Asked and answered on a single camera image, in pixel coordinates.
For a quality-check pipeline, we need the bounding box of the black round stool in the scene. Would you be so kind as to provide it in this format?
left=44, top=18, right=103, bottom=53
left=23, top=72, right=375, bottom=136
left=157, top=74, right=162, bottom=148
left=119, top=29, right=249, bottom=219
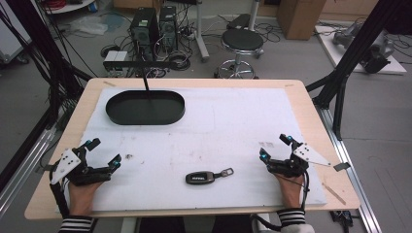
left=214, top=27, right=265, bottom=80

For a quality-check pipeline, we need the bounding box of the white metal pole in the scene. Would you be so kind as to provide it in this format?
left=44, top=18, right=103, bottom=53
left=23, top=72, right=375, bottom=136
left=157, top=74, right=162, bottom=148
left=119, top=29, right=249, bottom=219
left=247, top=0, right=262, bottom=32

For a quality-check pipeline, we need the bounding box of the large black computer tower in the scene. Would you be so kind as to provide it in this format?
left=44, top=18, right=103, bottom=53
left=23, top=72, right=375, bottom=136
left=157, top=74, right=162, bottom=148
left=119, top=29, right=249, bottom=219
left=129, top=7, right=160, bottom=63

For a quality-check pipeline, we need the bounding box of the person's right hand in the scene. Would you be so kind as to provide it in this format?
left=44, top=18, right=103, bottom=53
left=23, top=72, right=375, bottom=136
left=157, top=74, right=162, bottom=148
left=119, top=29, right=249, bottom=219
left=272, top=172, right=306, bottom=212

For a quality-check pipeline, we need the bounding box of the grey metal desk leg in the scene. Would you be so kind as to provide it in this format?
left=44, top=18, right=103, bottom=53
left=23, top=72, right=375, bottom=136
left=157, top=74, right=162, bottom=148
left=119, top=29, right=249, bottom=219
left=193, top=0, right=211, bottom=63

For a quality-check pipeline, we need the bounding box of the aluminium rail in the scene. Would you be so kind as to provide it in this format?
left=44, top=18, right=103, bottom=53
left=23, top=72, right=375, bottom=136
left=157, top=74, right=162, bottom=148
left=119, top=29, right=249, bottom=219
left=0, top=126, right=57, bottom=216
left=317, top=106, right=384, bottom=233

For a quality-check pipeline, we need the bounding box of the clear plastic bag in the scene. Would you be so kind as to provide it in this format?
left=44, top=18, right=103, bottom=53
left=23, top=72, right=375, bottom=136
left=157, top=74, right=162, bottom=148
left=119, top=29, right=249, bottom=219
left=68, top=15, right=109, bottom=37

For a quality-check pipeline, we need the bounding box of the black stand bar with rod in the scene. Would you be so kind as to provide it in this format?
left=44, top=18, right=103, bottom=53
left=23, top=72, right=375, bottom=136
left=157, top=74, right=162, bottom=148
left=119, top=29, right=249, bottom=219
left=102, top=59, right=179, bottom=100

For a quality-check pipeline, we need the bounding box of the left hand-held gripper black cable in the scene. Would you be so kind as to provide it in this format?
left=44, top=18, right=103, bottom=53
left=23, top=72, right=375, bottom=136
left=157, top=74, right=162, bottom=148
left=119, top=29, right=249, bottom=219
left=48, top=168, right=72, bottom=218

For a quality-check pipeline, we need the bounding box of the grey robot equipment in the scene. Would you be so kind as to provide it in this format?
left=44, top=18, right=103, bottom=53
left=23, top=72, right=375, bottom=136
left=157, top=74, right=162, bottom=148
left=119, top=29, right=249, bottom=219
left=331, top=21, right=395, bottom=75

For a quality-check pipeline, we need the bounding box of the black flat case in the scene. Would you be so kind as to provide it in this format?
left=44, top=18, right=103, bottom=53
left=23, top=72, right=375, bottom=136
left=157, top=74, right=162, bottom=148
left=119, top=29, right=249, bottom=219
left=225, top=13, right=253, bottom=31

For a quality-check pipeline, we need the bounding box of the black car key with keyring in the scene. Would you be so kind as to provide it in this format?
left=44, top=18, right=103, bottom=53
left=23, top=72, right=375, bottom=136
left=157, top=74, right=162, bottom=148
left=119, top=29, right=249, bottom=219
left=185, top=167, right=235, bottom=186

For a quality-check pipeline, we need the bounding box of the white foam mat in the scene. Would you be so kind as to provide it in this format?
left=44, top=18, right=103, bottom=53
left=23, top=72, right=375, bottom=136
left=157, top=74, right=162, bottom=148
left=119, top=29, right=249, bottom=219
left=61, top=86, right=328, bottom=217

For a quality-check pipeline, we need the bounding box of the black power strip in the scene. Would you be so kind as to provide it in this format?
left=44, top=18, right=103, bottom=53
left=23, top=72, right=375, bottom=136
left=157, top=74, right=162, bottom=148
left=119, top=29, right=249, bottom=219
left=329, top=209, right=355, bottom=229

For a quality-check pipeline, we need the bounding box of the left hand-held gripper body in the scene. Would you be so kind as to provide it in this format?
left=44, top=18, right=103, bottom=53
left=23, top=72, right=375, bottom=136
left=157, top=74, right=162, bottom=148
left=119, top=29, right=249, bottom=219
left=50, top=146, right=114, bottom=187

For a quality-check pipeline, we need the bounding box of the right hand-held gripper black cable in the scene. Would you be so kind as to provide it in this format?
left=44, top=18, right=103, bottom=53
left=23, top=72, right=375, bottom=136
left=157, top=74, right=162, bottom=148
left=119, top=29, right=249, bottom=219
left=252, top=174, right=311, bottom=233

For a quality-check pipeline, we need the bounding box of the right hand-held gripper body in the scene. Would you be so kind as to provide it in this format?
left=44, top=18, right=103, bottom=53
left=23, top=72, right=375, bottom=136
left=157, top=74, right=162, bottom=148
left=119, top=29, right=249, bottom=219
left=266, top=142, right=331, bottom=179

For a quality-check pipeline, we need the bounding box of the slim black computer tower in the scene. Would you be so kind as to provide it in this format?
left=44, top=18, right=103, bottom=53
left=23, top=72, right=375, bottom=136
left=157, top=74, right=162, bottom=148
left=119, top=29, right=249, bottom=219
left=158, top=5, right=180, bottom=53

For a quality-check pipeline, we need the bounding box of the coil of black cables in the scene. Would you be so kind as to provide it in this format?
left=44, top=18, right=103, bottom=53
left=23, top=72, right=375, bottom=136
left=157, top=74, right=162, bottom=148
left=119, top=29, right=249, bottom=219
left=167, top=50, right=192, bottom=72

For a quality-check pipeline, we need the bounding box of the person's left hand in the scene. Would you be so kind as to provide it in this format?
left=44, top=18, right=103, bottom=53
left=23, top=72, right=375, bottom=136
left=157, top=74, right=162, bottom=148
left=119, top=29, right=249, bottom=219
left=67, top=180, right=105, bottom=217

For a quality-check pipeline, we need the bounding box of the thin wooden stick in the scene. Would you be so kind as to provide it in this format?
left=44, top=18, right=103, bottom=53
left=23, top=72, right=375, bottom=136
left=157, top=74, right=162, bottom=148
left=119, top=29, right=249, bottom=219
left=321, top=182, right=347, bottom=206

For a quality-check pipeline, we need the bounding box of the black oval tray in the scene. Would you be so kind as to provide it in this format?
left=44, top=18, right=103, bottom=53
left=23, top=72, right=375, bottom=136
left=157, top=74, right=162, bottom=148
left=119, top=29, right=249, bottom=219
left=105, top=89, right=187, bottom=127

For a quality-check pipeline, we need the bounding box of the hand-held gripper black cable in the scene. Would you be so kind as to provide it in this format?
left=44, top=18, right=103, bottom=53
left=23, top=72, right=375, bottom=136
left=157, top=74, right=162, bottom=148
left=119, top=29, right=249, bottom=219
left=252, top=174, right=311, bottom=233
left=48, top=168, right=72, bottom=218

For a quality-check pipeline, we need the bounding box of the grey tape piece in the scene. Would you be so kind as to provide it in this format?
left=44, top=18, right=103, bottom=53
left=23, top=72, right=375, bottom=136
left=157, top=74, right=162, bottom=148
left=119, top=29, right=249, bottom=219
left=332, top=161, right=352, bottom=173

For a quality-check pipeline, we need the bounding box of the black metal frame post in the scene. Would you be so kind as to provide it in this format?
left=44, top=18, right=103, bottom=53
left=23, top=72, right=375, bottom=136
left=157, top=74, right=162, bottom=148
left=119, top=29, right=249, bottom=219
left=305, top=0, right=412, bottom=142
left=0, top=0, right=93, bottom=127

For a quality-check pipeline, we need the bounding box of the white board on floor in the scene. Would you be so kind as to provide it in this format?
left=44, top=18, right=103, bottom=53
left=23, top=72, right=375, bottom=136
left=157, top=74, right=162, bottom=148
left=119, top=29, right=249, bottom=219
left=314, top=24, right=408, bottom=76

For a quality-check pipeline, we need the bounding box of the brown cardboard box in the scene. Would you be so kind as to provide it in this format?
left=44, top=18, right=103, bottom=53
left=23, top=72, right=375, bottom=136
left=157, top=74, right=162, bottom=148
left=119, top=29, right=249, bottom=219
left=276, top=0, right=327, bottom=41

